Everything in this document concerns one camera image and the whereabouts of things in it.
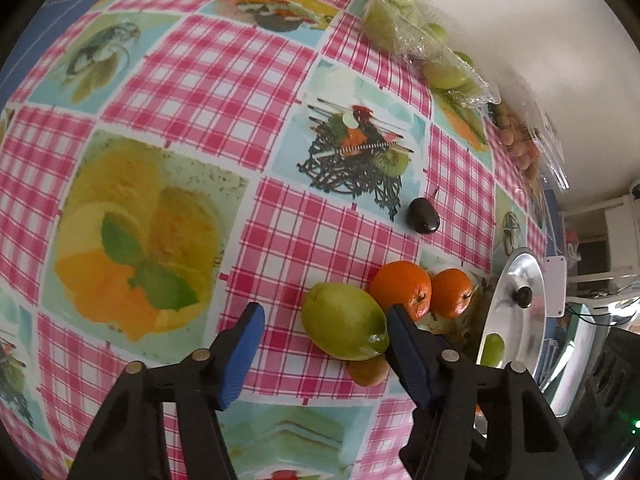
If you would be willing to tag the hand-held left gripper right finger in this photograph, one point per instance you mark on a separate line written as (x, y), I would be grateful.
(407, 355)

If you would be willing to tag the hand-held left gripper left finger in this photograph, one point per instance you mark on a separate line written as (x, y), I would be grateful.
(242, 355)

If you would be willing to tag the brown kiwi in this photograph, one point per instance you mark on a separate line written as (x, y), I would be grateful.
(367, 372)

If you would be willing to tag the orange tangerine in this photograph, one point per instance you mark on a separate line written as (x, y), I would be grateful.
(450, 290)
(400, 285)

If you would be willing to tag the round steel basin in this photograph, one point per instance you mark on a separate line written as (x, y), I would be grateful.
(510, 320)

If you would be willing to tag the dark purple plum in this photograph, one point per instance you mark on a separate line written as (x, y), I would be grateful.
(422, 216)
(523, 297)

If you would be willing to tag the white plastic box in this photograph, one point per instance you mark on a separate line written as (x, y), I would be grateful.
(556, 285)

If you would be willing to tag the white wooden shelf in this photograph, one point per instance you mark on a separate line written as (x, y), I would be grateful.
(617, 215)

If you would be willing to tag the clear lidded plastic box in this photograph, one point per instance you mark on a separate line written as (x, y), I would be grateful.
(550, 160)

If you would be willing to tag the heap of boxed longans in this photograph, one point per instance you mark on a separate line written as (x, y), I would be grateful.
(515, 137)

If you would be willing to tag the checked fruit-print tablecloth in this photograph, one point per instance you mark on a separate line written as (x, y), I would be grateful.
(175, 70)

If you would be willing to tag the clear plastic tray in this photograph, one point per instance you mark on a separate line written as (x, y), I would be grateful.
(415, 52)

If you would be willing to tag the pile of green jujubes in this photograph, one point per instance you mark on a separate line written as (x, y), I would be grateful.
(385, 22)

